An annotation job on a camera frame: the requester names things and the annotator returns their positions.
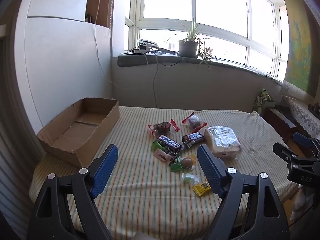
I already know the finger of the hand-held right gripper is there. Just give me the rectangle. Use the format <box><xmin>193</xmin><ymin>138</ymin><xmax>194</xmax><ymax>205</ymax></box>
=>
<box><xmin>292</xmin><ymin>132</ymin><xmax>320</xmax><ymax>153</ymax></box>
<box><xmin>272</xmin><ymin>142</ymin><xmax>320</xmax><ymax>169</ymax></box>

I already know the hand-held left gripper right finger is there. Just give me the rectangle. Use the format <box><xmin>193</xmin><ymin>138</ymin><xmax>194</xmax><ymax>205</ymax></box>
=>
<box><xmin>197</xmin><ymin>144</ymin><xmax>290</xmax><ymax>240</ymax></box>

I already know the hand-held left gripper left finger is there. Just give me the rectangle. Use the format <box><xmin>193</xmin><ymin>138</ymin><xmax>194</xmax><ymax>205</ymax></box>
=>
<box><xmin>27</xmin><ymin>144</ymin><xmax>119</xmax><ymax>240</ymax></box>

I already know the yellow candy packet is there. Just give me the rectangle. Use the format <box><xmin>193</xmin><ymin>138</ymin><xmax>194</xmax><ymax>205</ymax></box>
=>
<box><xmin>192</xmin><ymin>181</ymin><xmax>212</xmax><ymax>197</ymax></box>

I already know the pale green candy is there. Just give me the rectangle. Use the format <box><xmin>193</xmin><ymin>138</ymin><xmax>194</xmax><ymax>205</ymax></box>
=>
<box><xmin>182</xmin><ymin>173</ymin><xmax>198</xmax><ymax>184</ymax></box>

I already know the round brown and yellow candy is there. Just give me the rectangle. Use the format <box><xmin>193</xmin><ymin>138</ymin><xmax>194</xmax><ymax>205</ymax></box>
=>
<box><xmin>180</xmin><ymin>154</ymin><xmax>196</xmax><ymax>170</ymax></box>

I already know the printed green candy packet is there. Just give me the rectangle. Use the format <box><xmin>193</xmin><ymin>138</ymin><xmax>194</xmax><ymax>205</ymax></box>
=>
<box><xmin>170</xmin><ymin>158</ymin><xmax>184</xmax><ymax>172</ymax></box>

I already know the clear bag of bread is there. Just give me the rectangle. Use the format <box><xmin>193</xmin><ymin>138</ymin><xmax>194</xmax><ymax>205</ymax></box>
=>
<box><xmin>204</xmin><ymin>125</ymin><xmax>242</xmax><ymax>158</ymax></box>

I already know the brown chocolate bar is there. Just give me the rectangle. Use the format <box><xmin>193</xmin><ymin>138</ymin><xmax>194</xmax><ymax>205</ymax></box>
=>
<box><xmin>157</xmin><ymin>135</ymin><xmax>182</xmax><ymax>154</ymax></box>
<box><xmin>181</xmin><ymin>132</ymin><xmax>205</xmax><ymax>148</ymax></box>

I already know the cardboard box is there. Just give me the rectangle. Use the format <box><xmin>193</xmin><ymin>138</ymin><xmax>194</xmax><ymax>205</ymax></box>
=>
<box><xmin>37</xmin><ymin>97</ymin><xmax>120</xmax><ymax>168</ymax></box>

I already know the pink snack packet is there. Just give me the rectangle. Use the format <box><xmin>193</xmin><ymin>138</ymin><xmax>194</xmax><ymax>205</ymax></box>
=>
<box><xmin>154</xmin><ymin>148</ymin><xmax>173</xmax><ymax>164</ymax></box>

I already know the brown cake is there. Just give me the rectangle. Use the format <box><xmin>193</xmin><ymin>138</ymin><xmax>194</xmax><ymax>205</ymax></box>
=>
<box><xmin>148</xmin><ymin>119</ymin><xmax>180</xmax><ymax>137</ymax></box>
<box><xmin>182</xmin><ymin>114</ymin><xmax>208</xmax><ymax>133</ymax></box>

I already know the plain green candy packet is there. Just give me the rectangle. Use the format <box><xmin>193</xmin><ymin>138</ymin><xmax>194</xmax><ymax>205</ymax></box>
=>
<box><xmin>151</xmin><ymin>140</ymin><xmax>163</xmax><ymax>153</ymax></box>

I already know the person's right hand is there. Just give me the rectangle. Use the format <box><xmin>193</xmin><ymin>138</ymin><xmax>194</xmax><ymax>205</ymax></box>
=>
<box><xmin>291</xmin><ymin>185</ymin><xmax>313</xmax><ymax>220</ymax></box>

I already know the white lace cloth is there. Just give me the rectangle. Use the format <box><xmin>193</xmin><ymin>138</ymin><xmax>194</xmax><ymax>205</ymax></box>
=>
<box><xmin>280</xmin><ymin>80</ymin><xmax>320</xmax><ymax>139</ymax></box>

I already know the dark wooden side table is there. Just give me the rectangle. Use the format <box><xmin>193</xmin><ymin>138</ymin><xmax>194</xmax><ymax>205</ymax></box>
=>
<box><xmin>262</xmin><ymin>105</ymin><xmax>300</xmax><ymax>143</ymax></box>

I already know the green printed bag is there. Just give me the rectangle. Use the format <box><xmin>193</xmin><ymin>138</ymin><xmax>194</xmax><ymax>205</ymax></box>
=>
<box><xmin>252</xmin><ymin>89</ymin><xmax>275</xmax><ymax>115</ymax></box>

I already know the white cabinet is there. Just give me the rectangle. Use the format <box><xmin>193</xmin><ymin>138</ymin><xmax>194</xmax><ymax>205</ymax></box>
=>
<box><xmin>15</xmin><ymin>0</ymin><xmax>125</xmax><ymax>135</ymax></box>

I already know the grey window sill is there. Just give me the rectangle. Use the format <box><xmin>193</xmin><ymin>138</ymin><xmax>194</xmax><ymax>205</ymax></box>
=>
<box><xmin>117</xmin><ymin>54</ymin><xmax>285</xmax><ymax>83</ymax></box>

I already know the small trailing plant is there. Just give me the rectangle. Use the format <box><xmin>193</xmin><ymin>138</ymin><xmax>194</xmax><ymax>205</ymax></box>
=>
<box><xmin>197</xmin><ymin>39</ymin><xmax>217</xmax><ymax>70</ymax></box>

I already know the potted plant in grey pot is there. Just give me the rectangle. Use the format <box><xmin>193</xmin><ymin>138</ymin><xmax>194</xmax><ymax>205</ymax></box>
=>
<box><xmin>175</xmin><ymin>17</ymin><xmax>203</xmax><ymax>58</ymax></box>

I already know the white power strip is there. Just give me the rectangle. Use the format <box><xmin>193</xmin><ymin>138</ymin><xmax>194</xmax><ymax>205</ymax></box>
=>
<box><xmin>132</xmin><ymin>44</ymin><xmax>153</xmax><ymax>55</ymax></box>

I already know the white framed window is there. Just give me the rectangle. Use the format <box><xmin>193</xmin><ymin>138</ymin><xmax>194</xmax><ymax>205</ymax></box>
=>
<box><xmin>125</xmin><ymin>0</ymin><xmax>288</xmax><ymax>78</ymax></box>

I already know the wooden shelf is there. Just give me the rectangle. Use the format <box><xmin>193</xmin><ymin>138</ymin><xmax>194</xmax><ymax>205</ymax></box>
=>
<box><xmin>85</xmin><ymin>0</ymin><xmax>112</xmax><ymax>28</ymax></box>

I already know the wall map poster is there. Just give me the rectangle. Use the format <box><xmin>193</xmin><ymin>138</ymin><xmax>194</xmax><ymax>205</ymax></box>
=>
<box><xmin>277</xmin><ymin>0</ymin><xmax>316</xmax><ymax>93</ymax></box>

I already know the grey cable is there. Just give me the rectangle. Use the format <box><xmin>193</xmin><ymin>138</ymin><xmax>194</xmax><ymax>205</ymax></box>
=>
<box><xmin>152</xmin><ymin>54</ymin><xmax>160</xmax><ymax>108</ymax></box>

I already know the white cable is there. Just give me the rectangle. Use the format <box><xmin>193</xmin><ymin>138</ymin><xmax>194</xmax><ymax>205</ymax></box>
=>
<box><xmin>94</xmin><ymin>0</ymin><xmax>128</xmax><ymax>90</ymax></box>

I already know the beaded blind cord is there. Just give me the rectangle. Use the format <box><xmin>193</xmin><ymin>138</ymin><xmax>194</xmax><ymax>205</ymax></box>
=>
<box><xmin>109</xmin><ymin>0</ymin><xmax>115</xmax><ymax>38</ymax></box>

